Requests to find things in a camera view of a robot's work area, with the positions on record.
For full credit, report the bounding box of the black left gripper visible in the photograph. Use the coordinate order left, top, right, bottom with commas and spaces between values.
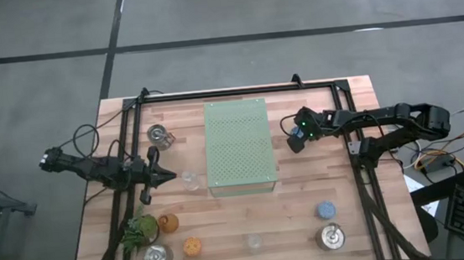
122, 144, 180, 208

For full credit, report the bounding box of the clear glass candlestick holder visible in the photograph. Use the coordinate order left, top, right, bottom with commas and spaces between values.
180, 169, 202, 193

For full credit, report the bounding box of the silver candle tin floral label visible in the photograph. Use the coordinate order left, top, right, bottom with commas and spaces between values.
146, 122, 177, 153

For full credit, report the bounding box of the amber glass candlestick holder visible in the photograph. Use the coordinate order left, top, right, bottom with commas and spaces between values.
156, 211, 181, 235

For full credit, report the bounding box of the clear plastic cup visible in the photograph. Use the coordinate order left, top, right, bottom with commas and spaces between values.
242, 231, 264, 254

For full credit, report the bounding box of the silver candle tin cake label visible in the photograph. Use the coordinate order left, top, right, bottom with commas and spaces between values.
313, 221, 347, 253

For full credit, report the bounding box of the silver candle tin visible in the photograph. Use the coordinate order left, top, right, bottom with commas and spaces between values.
140, 242, 175, 260

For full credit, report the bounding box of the potted green succulent plant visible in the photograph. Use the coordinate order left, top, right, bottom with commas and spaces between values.
117, 202, 163, 257

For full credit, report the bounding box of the green perforated metal shelf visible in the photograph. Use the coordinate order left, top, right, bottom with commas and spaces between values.
200, 96, 280, 200

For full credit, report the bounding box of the white paper sheet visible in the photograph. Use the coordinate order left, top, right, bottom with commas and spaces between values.
403, 171, 425, 195

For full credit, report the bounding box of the black power adapter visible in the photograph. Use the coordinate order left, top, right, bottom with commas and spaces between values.
421, 156, 458, 175

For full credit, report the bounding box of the black side desk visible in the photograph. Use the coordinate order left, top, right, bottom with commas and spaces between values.
408, 167, 464, 260

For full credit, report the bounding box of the black aluminium rig frame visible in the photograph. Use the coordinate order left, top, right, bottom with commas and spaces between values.
60, 63, 429, 260

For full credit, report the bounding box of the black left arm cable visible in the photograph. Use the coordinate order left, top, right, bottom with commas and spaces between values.
55, 119, 130, 164

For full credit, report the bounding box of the yellow floor cable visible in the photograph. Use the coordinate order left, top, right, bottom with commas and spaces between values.
409, 126, 464, 176

